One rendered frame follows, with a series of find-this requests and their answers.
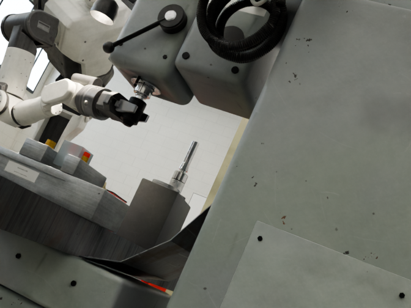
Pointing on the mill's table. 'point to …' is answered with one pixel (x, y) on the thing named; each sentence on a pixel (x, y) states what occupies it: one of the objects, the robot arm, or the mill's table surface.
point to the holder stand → (154, 214)
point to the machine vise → (66, 187)
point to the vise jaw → (39, 152)
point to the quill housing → (155, 50)
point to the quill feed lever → (171, 24)
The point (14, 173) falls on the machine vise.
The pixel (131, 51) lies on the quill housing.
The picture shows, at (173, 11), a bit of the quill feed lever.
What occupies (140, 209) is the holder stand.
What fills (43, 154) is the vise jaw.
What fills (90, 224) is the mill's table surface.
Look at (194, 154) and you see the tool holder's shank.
